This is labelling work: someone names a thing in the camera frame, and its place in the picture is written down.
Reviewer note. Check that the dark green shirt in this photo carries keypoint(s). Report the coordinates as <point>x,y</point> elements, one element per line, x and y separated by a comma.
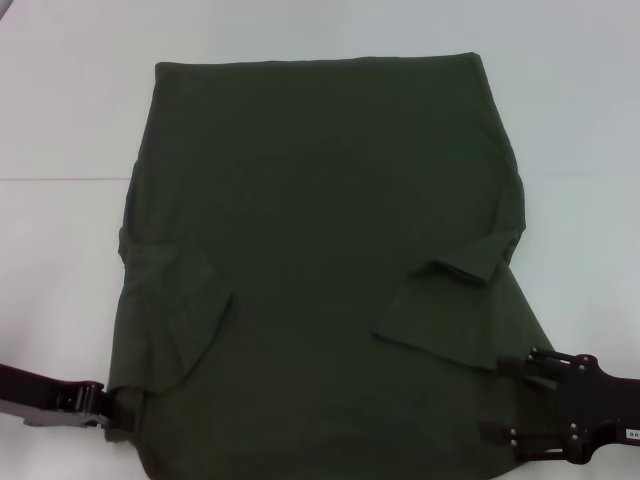
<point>310,225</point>

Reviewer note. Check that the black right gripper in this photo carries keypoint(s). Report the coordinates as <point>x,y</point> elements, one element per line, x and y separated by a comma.
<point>600,405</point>

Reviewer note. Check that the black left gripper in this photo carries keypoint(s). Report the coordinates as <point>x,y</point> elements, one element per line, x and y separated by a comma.
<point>45,395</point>

